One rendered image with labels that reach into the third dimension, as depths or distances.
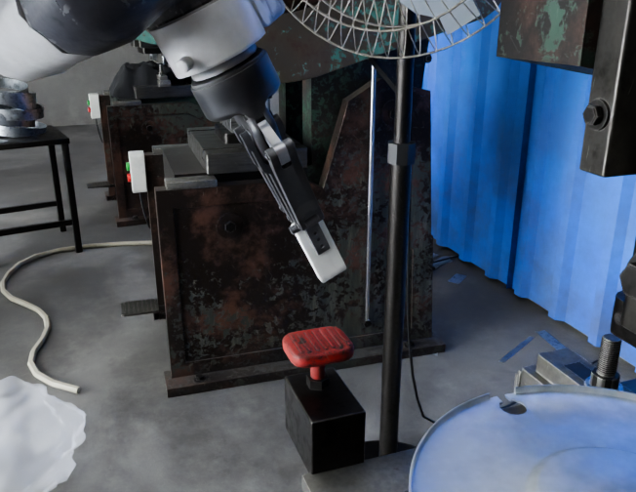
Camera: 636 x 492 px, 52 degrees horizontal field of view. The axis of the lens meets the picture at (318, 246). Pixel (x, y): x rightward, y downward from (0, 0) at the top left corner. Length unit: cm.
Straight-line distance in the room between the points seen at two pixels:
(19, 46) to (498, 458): 47
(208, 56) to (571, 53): 28
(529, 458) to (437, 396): 151
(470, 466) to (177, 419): 150
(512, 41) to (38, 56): 36
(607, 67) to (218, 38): 29
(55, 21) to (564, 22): 34
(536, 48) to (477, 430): 29
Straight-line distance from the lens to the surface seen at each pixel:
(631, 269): 45
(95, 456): 187
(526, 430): 56
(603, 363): 68
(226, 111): 58
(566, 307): 252
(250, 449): 181
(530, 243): 261
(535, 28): 51
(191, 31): 56
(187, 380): 206
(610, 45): 47
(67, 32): 51
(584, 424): 58
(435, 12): 116
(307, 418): 69
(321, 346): 70
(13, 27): 54
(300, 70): 165
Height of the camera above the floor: 110
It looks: 20 degrees down
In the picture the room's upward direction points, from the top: straight up
